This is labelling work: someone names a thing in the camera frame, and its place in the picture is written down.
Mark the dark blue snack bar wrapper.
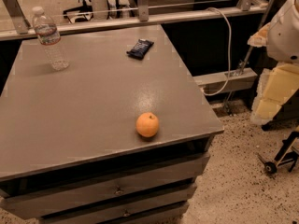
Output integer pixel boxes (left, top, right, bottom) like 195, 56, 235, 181
127, 39, 153, 60

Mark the orange fruit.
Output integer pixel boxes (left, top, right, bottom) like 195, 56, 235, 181
135, 112, 159, 137

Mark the metal railing frame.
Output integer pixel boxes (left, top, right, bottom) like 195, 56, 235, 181
0, 0, 281, 95

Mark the grey drawer cabinet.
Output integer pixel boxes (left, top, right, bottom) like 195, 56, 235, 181
0, 25, 223, 224

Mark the clear plastic water bottle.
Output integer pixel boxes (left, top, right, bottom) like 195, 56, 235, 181
32, 7, 69, 71

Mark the black wheeled cart base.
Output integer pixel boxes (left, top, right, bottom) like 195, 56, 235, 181
258, 127, 299, 175

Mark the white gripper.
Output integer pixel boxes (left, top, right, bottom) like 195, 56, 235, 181
248, 0, 299, 125

